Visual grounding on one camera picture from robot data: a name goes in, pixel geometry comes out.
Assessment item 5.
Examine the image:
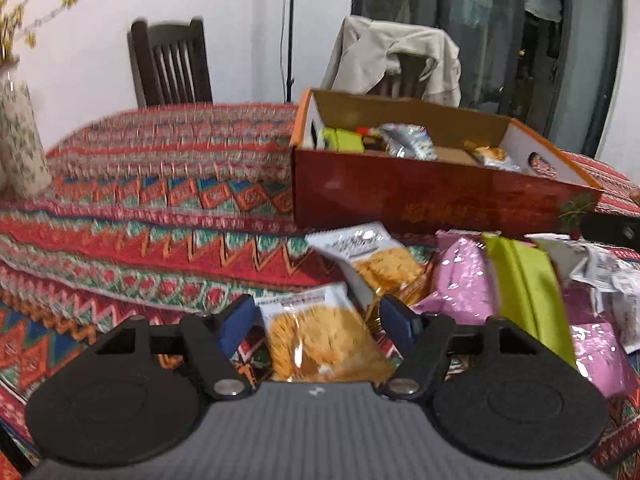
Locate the pink snack packet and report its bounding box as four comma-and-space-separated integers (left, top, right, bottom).
565, 285, 640, 399
412, 230, 505, 328

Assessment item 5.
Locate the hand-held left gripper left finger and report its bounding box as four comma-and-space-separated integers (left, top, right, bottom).
87, 294, 257, 402

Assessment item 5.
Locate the red patterned tablecloth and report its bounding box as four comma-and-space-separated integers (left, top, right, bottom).
0, 102, 640, 480

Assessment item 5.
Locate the black floor lamp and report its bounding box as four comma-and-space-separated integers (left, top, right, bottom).
282, 0, 298, 106

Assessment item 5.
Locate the green snack packet with label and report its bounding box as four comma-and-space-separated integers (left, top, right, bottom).
322, 127, 368, 154

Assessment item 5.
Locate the dark wooden chair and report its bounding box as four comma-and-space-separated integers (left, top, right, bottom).
127, 17, 213, 109

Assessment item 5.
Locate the plain green snack packet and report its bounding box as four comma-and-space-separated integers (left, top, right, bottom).
482, 232, 578, 368

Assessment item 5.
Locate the black framed sliding glass door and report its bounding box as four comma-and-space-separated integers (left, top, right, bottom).
350, 0, 626, 158

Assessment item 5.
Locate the beige jacket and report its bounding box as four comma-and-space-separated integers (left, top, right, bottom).
320, 16, 462, 108

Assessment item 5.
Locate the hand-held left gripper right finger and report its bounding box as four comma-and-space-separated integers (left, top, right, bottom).
376, 294, 543, 402

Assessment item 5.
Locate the red cardboard box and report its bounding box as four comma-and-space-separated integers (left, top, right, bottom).
291, 89, 604, 235

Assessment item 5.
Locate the brown chair under jacket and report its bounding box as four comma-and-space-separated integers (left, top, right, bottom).
372, 52, 431, 98

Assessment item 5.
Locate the silver snack packet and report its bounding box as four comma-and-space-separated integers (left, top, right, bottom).
377, 123, 438, 161

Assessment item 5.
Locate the orange and white snack packet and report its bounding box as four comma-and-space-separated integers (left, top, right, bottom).
462, 140, 523, 171

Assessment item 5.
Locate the yellow noodle snack packet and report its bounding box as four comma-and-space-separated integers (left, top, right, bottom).
305, 222, 433, 306
254, 282, 396, 383

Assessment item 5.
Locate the small floral ceramic vase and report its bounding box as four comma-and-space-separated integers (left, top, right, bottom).
0, 57, 53, 198

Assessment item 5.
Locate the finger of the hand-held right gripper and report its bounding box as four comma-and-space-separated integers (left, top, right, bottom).
580, 212, 640, 250

